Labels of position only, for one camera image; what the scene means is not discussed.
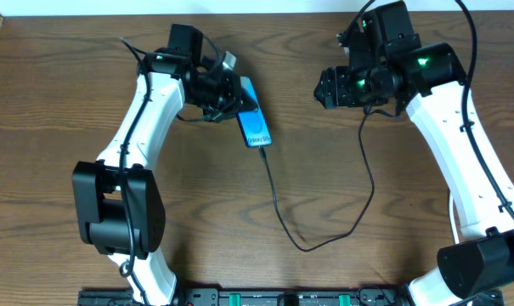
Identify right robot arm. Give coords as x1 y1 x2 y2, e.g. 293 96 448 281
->
313 1 514 305

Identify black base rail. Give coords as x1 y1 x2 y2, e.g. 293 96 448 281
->
76 287 505 306

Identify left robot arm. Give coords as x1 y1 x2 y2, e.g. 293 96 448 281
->
72 24 272 305

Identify black USB charging cable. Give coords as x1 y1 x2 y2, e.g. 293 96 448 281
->
258 101 400 252

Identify blue Samsung Galaxy smartphone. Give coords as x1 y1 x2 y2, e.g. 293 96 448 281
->
237 76 273 148

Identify white power strip cord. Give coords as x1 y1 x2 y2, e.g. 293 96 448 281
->
447 190 460 246

